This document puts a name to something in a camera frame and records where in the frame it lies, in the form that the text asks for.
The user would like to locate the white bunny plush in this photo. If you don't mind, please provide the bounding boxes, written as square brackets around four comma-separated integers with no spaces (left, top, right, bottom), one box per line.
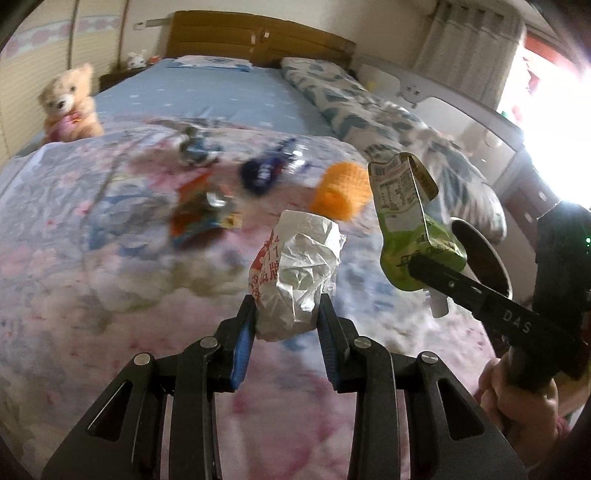
[125,49,147,70]

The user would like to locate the dark blue plastic wrapper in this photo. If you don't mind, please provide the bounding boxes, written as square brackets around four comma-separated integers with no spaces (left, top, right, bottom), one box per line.
[239,138,308,196]

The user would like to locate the cream sliding wardrobe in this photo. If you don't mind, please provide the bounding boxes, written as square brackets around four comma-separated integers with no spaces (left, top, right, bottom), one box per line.
[1,0,127,162]

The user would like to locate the blue leaf patterned duvet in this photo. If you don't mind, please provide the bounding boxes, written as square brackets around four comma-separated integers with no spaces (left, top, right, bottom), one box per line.
[280,57,507,244]

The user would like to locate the grey bed guard rail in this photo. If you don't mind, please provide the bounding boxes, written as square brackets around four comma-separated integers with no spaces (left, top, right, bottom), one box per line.
[352,55,524,189]

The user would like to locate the dark wooden nightstand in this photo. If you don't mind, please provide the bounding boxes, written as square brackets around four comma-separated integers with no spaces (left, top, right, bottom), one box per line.
[99,67,146,92]

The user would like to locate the right human hand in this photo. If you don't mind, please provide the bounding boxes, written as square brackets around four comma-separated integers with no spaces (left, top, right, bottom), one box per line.
[478,357,589,469]

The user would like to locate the floral pink quilt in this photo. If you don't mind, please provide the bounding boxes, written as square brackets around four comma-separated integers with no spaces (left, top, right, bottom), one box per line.
[1,116,494,479]

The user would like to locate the beige teddy bear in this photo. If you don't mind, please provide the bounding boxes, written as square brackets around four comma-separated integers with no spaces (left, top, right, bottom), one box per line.
[38,63,104,144]

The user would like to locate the orange blue snack wrapper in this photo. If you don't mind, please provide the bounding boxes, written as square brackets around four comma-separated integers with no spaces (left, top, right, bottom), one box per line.
[168,173,242,248]

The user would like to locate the white paper bag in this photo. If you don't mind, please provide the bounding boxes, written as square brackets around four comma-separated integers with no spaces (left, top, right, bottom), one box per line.
[249,210,346,342]

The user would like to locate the wooden headboard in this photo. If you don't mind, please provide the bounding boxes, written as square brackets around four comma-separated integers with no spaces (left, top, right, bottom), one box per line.
[165,10,356,69]

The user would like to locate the white round trash bin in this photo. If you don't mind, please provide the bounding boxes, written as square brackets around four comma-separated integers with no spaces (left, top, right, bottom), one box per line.
[450,217,513,299]

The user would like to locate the white blue pillow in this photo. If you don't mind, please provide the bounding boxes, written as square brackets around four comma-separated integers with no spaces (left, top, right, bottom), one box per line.
[168,55,253,72]

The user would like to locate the beige curtain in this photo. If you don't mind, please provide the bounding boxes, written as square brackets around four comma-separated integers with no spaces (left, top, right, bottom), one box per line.
[414,1,526,109]

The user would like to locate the blue bed sheet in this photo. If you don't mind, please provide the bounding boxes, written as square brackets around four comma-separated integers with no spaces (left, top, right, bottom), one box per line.
[96,59,334,136]

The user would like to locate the blue white wrapper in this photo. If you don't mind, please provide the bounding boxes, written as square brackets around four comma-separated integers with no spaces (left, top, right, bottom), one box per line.
[179,126,221,167]

